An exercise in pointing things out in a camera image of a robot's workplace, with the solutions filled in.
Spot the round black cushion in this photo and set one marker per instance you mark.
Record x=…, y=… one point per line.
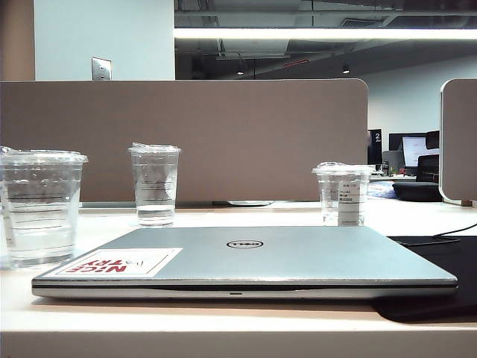
x=415, y=191

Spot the clear plastic cup with label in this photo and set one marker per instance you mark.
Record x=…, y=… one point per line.
x=348, y=209

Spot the black office chair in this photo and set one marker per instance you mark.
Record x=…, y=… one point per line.
x=428, y=168

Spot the blue printed plastic bag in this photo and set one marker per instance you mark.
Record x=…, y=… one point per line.
x=380, y=192

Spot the tall clear plastic cup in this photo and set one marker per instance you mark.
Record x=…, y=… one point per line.
x=154, y=209

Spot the lit computer monitor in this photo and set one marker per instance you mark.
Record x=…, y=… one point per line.
x=413, y=151

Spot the grey monitor stand base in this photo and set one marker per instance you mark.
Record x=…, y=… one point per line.
x=249, y=203

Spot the divider foot bracket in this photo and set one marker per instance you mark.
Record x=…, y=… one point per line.
x=467, y=203

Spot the black sign with number two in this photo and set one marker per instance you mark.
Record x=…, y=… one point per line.
x=374, y=147

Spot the black desk mat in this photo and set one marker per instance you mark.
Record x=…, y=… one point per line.
x=447, y=268

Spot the long ceiling light strip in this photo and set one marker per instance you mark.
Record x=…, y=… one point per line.
x=316, y=33

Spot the red white Nice Try sticker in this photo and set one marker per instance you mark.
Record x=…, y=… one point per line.
x=110, y=264

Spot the silver Dell laptop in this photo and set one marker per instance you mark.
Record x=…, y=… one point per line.
x=298, y=257

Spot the wide brown desk divider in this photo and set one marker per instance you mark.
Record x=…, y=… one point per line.
x=223, y=141

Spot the round ceiling spot lamp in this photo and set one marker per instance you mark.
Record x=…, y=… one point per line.
x=346, y=69

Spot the large clear plastic cup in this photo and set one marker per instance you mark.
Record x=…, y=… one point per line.
x=41, y=223

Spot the metal wall switch plate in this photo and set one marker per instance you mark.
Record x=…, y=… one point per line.
x=101, y=69

